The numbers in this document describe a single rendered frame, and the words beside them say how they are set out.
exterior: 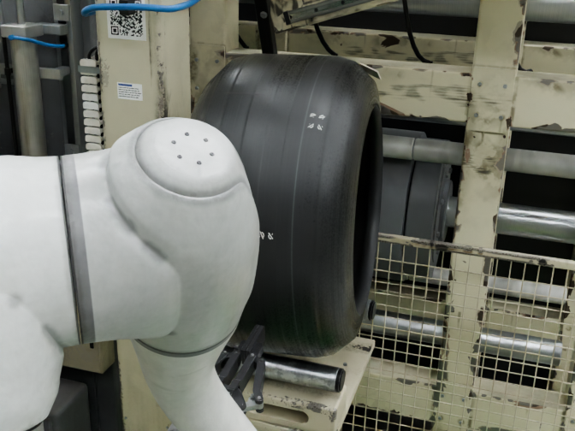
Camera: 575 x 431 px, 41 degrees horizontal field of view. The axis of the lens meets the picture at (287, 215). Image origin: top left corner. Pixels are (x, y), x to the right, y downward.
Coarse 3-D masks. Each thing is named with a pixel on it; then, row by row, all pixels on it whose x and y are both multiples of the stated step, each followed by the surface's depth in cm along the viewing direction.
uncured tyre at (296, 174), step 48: (240, 96) 125; (288, 96) 124; (336, 96) 123; (240, 144) 121; (288, 144) 119; (336, 144) 120; (288, 192) 117; (336, 192) 118; (288, 240) 118; (336, 240) 119; (288, 288) 121; (336, 288) 122; (240, 336) 132; (288, 336) 128; (336, 336) 131
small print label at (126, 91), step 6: (120, 84) 138; (126, 84) 138; (132, 84) 137; (138, 84) 137; (120, 90) 139; (126, 90) 138; (132, 90) 138; (138, 90) 137; (120, 96) 139; (126, 96) 139; (132, 96) 138; (138, 96) 138
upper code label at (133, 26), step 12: (108, 0) 133; (144, 0) 131; (108, 12) 134; (144, 12) 132; (108, 24) 135; (120, 24) 134; (132, 24) 133; (144, 24) 133; (108, 36) 136; (120, 36) 135; (132, 36) 134; (144, 36) 133
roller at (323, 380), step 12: (228, 348) 144; (276, 360) 141; (288, 360) 141; (300, 360) 141; (276, 372) 140; (288, 372) 139; (300, 372) 139; (312, 372) 138; (324, 372) 138; (336, 372) 138; (300, 384) 140; (312, 384) 139; (324, 384) 138; (336, 384) 137
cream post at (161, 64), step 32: (96, 0) 134; (160, 0) 131; (160, 32) 133; (128, 64) 136; (160, 64) 135; (160, 96) 137; (128, 128) 141; (128, 352) 159; (128, 384) 162; (128, 416) 166; (160, 416) 163
